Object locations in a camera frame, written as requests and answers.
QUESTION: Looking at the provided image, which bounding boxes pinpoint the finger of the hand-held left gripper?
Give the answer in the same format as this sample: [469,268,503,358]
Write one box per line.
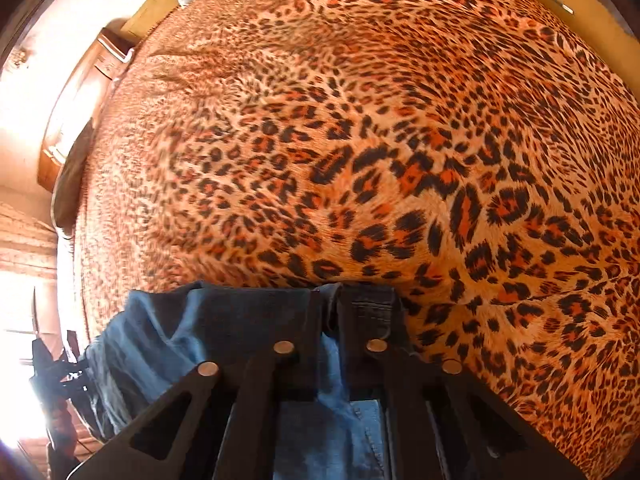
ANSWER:
[61,354,96,392]

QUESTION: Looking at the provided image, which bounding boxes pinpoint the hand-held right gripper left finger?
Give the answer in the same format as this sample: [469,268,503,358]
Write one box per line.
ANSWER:
[65,287,322,480]

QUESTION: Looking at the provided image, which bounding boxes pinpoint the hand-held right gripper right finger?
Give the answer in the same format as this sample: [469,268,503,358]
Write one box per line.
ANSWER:
[337,290,588,480]

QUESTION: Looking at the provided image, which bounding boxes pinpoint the blue denim pants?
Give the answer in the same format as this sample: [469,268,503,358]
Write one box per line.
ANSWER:
[80,280,416,480]

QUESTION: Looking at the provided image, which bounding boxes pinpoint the bright window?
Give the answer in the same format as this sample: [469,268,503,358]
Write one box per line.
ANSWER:
[0,270,58,441]

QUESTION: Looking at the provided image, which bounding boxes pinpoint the patterned orange curtain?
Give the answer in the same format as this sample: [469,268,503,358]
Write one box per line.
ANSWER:
[0,202,61,281]

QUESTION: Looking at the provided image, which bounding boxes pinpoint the grey brown pillow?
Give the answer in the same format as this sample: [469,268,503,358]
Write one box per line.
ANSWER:
[50,117,97,231]

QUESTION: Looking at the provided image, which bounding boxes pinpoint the leopard print blanket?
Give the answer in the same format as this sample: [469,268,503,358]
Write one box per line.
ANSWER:
[70,0,640,480]

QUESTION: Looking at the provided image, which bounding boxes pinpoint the wooden headboard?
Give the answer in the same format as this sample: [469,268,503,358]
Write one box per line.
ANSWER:
[37,27,136,193]

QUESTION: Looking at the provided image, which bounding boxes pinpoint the yellow wooden nightstand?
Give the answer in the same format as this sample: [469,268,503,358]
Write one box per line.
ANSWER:
[120,0,181,43]

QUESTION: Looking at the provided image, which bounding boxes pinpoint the yellow wooden cabinet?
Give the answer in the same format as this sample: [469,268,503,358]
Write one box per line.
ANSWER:
[470,0,640,106]

